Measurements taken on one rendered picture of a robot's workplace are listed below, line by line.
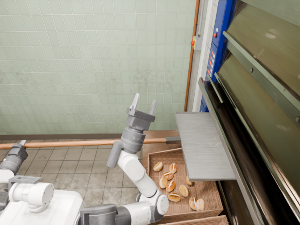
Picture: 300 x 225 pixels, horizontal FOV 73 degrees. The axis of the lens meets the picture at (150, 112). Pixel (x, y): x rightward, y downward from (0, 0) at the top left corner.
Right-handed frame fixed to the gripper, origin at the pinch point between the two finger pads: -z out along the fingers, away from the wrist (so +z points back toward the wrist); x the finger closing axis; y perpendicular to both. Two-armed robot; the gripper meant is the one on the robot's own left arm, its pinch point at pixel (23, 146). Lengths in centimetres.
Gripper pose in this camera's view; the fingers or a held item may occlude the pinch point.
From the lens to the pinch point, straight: 142.4
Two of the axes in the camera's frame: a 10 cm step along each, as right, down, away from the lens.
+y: 10.0, -0.3, 0.1
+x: 0.2, 8.0, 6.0
